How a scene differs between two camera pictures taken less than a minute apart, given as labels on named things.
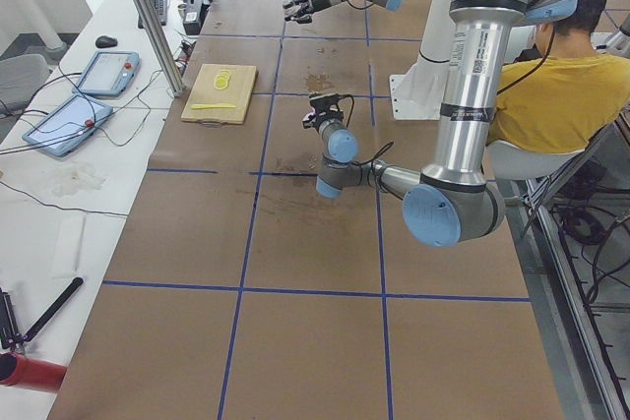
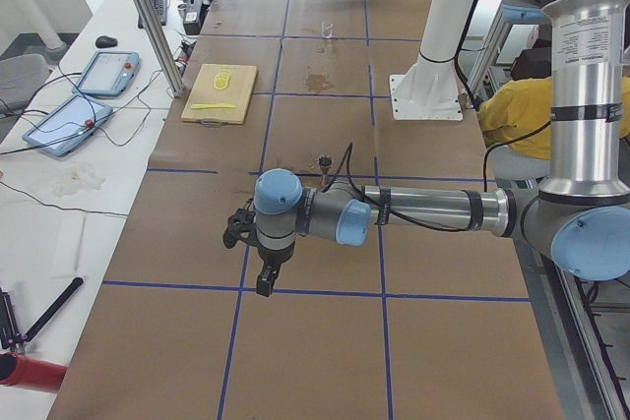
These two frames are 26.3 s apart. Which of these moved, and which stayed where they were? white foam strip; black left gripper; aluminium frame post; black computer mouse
Moved: black left gripper
Stayed: black computer mouse; aluminium frame post; white foam strip
